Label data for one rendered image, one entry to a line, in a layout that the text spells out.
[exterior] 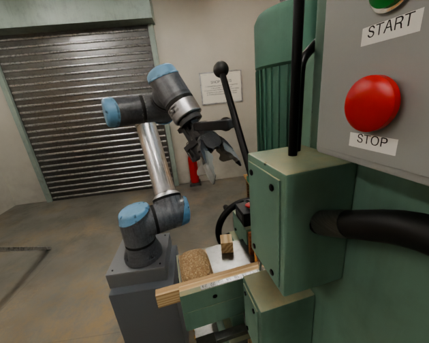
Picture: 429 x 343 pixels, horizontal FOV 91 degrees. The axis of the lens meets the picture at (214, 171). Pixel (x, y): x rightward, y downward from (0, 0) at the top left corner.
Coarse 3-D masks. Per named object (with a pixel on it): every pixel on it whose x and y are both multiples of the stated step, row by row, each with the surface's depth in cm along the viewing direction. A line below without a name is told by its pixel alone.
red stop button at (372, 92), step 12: (360, 84) 12; (372, 84) 11; (384, 84) 11; (396, 84) 10; (348, 96) 12; (360, 96) 12; (372, 96) 11; (384, 96) 11; (396, 96) 10; (348, 108) 13; (360, 108) 12; (372, 108) 11; (384, 108) 11; (396, 108) 10; (348, 120) 13; (360, 120) 12; (372, 120) 11; (384, 120) 11
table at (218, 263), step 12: (240, 240) 73; (216, 252) 68; (240, 252) 67; (216, 264) 63; (228, 264) 63; (240, 264) 62; (180, 276) 60; (228, 300) 52; (240, 300) 53; (192, 312) 50; (204, 312) 51; (216, 312) 52; (228, 312) 53; (240, 312) 54; (192, 324) 51; (204, 324) 52
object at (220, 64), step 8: (216, 64) 46; (224, 64) 46; (216, 72) 47; (224, 72) 46; (224, 80) 46; (224, 88) 46; (232, 104) 44; (232, 112) 44; (232, 120) 44; (240, 128) 43; (240, 136) 42; (240, 144) 42; (248, 152) 41; (248, 168) 40; (248, 176) 40; (256, 256) 38
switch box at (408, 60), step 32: (352, 0) 12; (416, 0) 9; (352, 32) 13; (416, 32) 10; (352, 64) 13; (384, 64) 11; (416, 64) 10; (320, 96) 16; (416, 96) 10; (320, 128) 16; (352, 128) 14; (384, 128) 12; (416, 128) 10; (352, 160) 14; (384, 160) 12; (416, 160) 10
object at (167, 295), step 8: (248, 264) 57; (256, 264) 57; (224, 272) 55; (192, 280) 54; (168, 288) 52; (176, 288) 52; (160, 296) 51; (168, 296) 51; (176, 296) 52; (160, 304) 51; (168, 304) 52
